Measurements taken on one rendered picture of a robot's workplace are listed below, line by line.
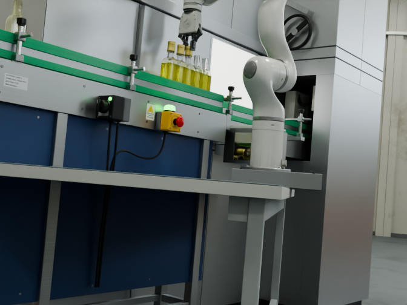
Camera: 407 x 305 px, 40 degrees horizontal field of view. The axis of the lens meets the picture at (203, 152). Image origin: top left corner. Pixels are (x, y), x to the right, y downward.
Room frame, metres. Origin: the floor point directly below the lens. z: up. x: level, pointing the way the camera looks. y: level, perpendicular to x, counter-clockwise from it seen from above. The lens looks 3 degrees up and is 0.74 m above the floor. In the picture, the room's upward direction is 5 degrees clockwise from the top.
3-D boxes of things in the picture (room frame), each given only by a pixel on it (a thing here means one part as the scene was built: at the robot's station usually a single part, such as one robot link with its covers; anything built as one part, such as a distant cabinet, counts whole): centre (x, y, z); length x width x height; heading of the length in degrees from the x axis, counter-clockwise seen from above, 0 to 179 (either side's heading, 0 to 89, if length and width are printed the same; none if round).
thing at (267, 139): (2.10, -0.24, 0.90); 0.19 x 0.19 x 0.18
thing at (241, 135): (2.50, -0.21, 0.92); 0.27 x 0.17 x 0.15; 51
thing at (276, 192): (2.22, 0.41, 0.73); 1.58 x 1.52 x 0.04; 169
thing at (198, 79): (2.48, 0.06, 1.16); 0.06 x 0.06 x 0.21; 51
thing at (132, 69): (1.96, 0.26, 1.11); 0.07 x 0.04 x 0.13; 51
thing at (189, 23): (2.44, 0.10, 1.45); 0.10 x 0.07 x 0.11; 52
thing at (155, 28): (2.73, 0.03, 1.32); 0.90 x 0.03 x 0.34; 141
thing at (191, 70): (2.44, 0.10, 1.16); 0.06 x 0.06 x 0.21; 52
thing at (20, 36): (1.61, 0.55, 1.11); 0.07 x 0.04 x 0.13; 51
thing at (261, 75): (2.07, -0.21, 1.11); 0.19 x 0.12 x 0.24; 132
